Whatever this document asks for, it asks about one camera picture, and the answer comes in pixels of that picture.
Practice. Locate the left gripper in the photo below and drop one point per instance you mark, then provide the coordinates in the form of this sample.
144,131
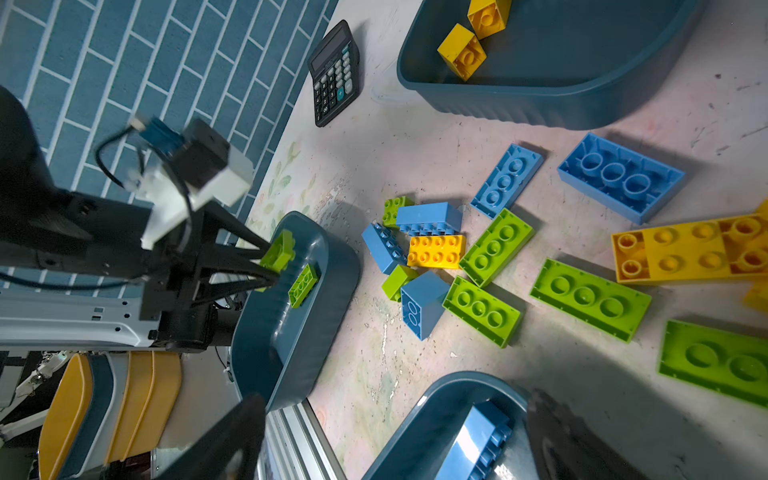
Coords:
194,296

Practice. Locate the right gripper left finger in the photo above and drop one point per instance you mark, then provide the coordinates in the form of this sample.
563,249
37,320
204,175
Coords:
241,431

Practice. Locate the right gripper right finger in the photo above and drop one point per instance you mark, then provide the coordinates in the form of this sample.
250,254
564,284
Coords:
564,447

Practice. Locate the green lego brick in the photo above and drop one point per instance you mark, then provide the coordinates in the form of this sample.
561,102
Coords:
280,253

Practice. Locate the blue lego brick long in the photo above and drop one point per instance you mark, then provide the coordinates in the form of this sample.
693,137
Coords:
478,443

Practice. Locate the green lego plate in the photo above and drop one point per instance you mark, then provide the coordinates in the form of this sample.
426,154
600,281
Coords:
303,286
724,362
494,319
495,248
605,305

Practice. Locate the small green lego piece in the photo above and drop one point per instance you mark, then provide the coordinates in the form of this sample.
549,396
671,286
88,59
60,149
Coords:
391,208

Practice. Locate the yellow small lego brick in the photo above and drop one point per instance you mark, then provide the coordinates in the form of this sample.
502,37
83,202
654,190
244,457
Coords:
440,252

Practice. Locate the yellow lego cube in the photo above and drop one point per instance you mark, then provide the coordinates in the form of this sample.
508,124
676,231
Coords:
462,52
488,17

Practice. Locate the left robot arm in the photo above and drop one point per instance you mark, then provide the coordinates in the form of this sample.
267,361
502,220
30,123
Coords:
48,228

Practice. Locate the left teal container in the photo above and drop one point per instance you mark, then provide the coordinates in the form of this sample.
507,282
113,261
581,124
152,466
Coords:
277,351

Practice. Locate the teal container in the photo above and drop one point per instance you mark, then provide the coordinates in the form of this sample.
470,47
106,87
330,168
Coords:
422,442
577,65
277,351

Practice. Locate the right teal container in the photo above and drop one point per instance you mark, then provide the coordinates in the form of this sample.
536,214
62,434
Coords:
422,442

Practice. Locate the small green lego cube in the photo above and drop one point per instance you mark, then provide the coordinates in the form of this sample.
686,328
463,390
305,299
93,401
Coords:
397,279

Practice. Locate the blue lego cube front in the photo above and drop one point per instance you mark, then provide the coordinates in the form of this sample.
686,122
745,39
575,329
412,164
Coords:
422,303

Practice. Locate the black calculator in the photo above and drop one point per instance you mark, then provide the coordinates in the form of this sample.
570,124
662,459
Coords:
334,67

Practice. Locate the green lego plate upright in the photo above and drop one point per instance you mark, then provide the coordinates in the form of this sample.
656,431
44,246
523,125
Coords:
495,248

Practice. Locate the yellow lego plate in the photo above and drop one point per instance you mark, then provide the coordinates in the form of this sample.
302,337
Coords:
726,249

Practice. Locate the blue lego plate upside-down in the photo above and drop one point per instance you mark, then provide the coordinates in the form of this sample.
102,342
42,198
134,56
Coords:
628,183

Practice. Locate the blue lego plate narrow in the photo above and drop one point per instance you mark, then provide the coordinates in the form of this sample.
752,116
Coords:
507,181

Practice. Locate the yellow lego slope brick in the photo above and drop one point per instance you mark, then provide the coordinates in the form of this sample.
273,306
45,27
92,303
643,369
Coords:
763,209

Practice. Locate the back teal container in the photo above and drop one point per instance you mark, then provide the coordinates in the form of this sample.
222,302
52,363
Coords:
577,65

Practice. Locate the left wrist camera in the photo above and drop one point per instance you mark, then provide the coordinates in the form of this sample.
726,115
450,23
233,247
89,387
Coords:
196,166

